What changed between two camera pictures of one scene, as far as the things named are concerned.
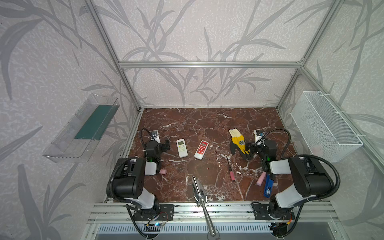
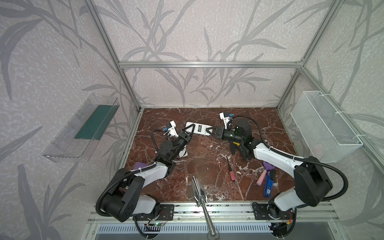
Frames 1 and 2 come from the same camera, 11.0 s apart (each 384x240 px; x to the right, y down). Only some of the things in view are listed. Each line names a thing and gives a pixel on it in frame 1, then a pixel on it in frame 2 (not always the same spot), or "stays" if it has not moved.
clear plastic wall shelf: x=78 y=136 stays
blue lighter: x=268 y=183 stays
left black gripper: x=160 y=145 → x=184 y=135
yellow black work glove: x=237 y=142 stays
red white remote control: x=201 y=150 → x=199 y=129
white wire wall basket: x=327 y=134 stays
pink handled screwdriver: x=232 y=173 stays
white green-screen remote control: x=182 y=148 stays
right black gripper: x=252 y=148 → x=221 y=133
